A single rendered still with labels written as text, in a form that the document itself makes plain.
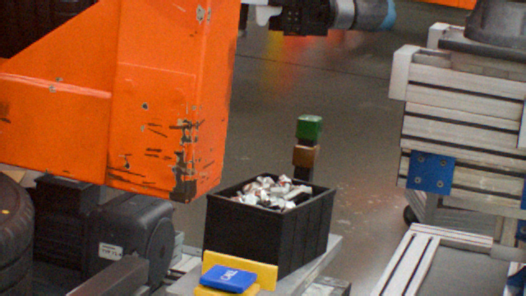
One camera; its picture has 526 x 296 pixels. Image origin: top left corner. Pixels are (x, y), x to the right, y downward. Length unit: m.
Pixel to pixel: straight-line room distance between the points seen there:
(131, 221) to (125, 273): 0.26
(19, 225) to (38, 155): 0.24
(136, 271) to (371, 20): 0.76
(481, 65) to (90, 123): 0.73
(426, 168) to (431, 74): 0.20
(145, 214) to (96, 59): 0.40
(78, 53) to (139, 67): 0.13
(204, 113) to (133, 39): 0.17
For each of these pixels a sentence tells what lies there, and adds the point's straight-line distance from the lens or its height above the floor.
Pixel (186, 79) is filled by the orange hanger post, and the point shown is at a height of 0.73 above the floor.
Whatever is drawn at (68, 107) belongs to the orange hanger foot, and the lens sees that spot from 1.89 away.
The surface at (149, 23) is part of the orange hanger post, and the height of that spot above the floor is 0.81.
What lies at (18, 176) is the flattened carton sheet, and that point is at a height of 0.01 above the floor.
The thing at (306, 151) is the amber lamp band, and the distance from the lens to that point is 1.94.
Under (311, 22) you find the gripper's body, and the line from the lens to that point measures 2.25.
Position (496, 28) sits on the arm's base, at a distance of 2.04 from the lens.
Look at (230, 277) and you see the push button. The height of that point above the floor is 0.48.
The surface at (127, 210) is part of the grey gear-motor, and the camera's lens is 2.15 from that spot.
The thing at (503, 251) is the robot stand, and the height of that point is 0.35.
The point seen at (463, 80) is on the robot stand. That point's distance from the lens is 2.06.
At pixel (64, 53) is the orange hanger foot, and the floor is 0.73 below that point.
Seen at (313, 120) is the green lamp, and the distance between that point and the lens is 1.92.
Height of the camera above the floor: 1.06
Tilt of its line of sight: 14 degrees down
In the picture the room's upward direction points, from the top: 7 degrees clockwise
